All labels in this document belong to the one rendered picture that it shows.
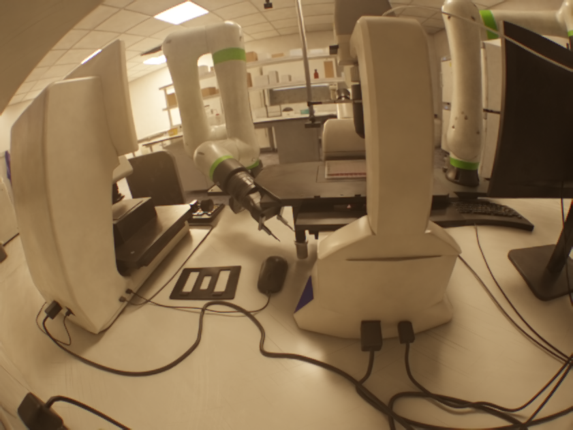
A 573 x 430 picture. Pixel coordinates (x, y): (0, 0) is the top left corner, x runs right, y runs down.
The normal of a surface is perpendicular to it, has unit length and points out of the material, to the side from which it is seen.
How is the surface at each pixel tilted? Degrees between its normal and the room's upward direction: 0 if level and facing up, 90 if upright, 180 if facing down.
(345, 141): 71
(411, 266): 90
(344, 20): 90
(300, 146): 90
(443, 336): 0
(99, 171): 90
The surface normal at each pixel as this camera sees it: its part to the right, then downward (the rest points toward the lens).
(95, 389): -0.11, -0.88
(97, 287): 0.98, -0.03
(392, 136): -0.18, 0.36
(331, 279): -0.55, 0.44
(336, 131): -0.20, 0.00
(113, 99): 0.19, 0.39
